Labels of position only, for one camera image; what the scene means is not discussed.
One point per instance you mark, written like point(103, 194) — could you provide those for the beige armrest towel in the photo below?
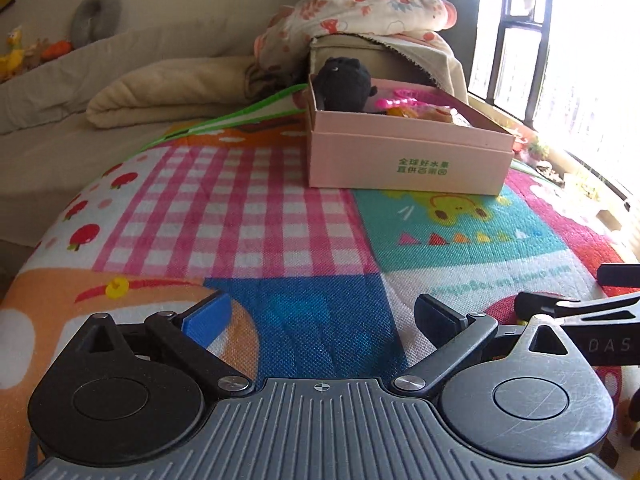
point(435, 62)

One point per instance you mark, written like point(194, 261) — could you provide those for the orange plush toy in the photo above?
point(59, 50)

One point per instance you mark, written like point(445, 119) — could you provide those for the yellow plush toy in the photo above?
point(12, 55)

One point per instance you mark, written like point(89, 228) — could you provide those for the pink cardboard box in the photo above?
point(400, 160)

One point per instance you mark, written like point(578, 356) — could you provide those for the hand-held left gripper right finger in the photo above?
point(440, 319)

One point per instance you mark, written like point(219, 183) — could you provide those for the floral white quilt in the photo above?
point(360, 5)

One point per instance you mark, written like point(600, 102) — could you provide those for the cream folded blanket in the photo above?
point(170, 90)

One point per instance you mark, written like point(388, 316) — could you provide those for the brown plush toy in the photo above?
point(37, 52)

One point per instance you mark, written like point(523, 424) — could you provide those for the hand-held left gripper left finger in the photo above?
point(207, 317)

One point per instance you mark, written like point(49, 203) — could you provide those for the beige sofa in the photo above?
point(60, 100)

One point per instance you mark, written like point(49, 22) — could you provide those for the grey neck pillow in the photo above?
point(95, 15)

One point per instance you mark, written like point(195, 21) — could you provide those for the colourful play mat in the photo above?
point(240, 210)

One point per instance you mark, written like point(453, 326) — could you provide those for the black window frame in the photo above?
point(547, 35)

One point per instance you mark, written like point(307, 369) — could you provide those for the small potted plant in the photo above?
point(537, 150)

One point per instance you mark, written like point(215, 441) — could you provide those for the black plush toy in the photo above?
point(345, 85)

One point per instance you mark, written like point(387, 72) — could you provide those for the bread packet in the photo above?
point(442, 116)

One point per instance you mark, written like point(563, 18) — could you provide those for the pink toy basket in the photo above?
point(400, 95)

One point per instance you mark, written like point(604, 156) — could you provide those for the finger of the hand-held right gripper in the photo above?
point(620, 274)
point(555, 307)

